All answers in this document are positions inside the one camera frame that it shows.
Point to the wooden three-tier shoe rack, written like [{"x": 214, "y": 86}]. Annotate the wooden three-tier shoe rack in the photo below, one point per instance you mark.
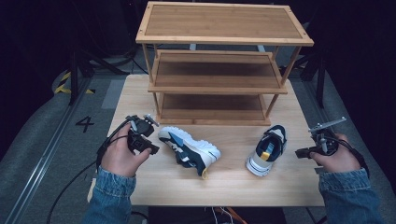
[{"x": 218, "y": 81}]

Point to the yellow and black floor tape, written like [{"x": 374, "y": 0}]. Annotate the yellow and black floor tape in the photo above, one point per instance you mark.
[{"x": 63, "y": 85}]

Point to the person's left hand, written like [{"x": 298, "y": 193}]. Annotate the person's left hand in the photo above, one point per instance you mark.
[{"x": 120, "y": 157}]

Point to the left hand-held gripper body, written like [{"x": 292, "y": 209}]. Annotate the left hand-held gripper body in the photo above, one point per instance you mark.
[{"x": 142, "y": 127}]

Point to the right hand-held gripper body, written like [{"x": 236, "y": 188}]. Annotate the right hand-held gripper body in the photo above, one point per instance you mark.
[{"x": 325, "y": 141}]

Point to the metal floor rail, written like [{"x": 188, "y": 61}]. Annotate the metal floor rail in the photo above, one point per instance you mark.
[{"x": 46, "y": 152}]

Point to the person's right hand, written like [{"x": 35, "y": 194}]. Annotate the person's right hand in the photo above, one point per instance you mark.
[{"x": 337, "y": 160}]

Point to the black metal stand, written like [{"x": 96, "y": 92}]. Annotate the black metal stand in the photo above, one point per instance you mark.
[
  {"x": 320, "y": 81},
  {"x": 74, "y": 74}
]

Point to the white and navy sneaker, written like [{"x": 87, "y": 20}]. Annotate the white and navy sneaker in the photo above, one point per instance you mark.
[
  {"x": 190, "y": 149},
  {"x": 264, "y": 155}
]

